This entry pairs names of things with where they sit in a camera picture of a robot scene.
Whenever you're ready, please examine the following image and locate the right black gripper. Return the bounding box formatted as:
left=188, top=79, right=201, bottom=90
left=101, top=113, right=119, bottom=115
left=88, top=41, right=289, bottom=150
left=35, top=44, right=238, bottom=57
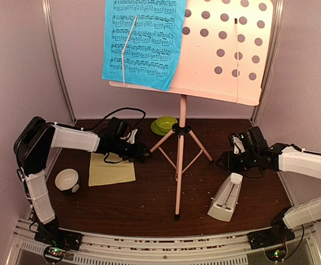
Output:
left=216, top=150, right=258, bottom=173

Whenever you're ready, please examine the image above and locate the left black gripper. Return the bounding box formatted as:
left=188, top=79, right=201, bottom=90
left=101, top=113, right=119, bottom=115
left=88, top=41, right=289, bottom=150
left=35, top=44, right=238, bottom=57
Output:
left=113, top=138, right=153, bottom=162

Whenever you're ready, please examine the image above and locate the yellow paper sheet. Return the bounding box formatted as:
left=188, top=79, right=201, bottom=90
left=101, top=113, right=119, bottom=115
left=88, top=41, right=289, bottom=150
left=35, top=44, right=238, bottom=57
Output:
left=88, top=153, right=136, bottom=187

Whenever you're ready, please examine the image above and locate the blue sheet music paper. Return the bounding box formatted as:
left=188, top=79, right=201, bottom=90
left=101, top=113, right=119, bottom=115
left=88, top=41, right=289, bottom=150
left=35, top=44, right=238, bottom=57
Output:
left=101, top=0, right=187, bottom=91

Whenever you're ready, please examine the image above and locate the pink music stand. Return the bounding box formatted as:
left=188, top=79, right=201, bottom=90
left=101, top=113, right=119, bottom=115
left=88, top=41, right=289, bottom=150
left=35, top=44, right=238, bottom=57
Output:
left=108, top=0, right=275, bottom=220

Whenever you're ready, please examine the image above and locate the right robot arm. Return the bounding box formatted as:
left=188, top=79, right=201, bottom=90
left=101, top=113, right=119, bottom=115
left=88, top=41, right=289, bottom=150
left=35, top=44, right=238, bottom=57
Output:
left=215, top=143, right=321, bottom=244

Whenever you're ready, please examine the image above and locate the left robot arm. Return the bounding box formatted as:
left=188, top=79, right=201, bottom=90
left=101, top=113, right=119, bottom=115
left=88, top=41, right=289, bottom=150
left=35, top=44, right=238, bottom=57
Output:
left=13, top=116, right=151, bottom=245

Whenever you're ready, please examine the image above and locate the green bowl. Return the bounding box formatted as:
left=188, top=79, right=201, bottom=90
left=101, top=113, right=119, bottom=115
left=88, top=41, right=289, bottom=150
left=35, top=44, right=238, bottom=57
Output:
left=156, top=116, right=178, bottom=133

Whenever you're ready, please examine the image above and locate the grey metronome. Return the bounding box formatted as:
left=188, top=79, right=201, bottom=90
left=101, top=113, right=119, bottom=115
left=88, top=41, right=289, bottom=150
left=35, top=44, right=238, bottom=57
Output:
left=207, top=173, right=243, bottom=222

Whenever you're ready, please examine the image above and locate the white bowl dark outside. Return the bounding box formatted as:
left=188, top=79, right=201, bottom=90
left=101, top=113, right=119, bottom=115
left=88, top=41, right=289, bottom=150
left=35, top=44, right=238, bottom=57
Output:
left=55, top=168, right=80, bottom=195

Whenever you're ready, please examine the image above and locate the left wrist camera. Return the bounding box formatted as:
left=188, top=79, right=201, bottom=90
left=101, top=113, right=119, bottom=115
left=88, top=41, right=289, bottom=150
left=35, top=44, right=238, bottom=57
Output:
left=104, top=117, right=141, bottom=144

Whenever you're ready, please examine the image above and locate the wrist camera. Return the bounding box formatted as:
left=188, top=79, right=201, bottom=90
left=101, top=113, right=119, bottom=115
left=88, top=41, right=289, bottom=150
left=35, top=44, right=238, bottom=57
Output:
left=228, top=126, right=268, bottom=155
left=104, top=117, right=141, bottom=144

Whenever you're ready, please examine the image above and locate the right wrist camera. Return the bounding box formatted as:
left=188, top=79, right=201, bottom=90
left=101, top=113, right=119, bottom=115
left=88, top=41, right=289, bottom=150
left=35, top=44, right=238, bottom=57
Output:
left=228, top=126, right=268, bottom=155

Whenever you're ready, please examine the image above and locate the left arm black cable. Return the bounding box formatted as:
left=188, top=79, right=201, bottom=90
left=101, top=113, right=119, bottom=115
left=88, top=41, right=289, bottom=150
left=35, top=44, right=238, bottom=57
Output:
left=80, top=107, right=147, bottom=133

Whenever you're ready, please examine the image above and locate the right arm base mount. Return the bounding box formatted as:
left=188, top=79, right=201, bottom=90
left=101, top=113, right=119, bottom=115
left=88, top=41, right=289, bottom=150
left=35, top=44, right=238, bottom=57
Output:
left=247, top=228, right=295, bottom=263

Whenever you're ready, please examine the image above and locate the aluminium front rail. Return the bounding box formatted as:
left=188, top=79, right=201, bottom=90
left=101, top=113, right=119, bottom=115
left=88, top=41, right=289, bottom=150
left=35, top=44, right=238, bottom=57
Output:
left=11, top=218, right=321, bottom=265

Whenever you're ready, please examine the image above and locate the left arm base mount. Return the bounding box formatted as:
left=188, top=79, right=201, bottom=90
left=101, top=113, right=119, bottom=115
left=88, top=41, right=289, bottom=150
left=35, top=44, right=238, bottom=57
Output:
left=34, top=230, right=83, bottom=263

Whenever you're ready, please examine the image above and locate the right frame post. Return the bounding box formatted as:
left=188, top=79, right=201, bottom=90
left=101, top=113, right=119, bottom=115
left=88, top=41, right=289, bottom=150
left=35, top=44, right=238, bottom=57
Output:
left=250, top=0, right=287, bottom=126

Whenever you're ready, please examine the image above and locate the frame post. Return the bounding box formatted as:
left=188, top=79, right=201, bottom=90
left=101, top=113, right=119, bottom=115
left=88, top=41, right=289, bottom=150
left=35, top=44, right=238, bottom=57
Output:
left=41, top=0, right=77, bottom=124
left=250, top=0, right=287, bottom=126

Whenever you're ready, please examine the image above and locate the left frame post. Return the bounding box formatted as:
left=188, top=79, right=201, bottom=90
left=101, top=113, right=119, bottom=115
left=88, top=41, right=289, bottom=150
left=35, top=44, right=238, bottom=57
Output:
left=41, top=0, right=77, bottom=124

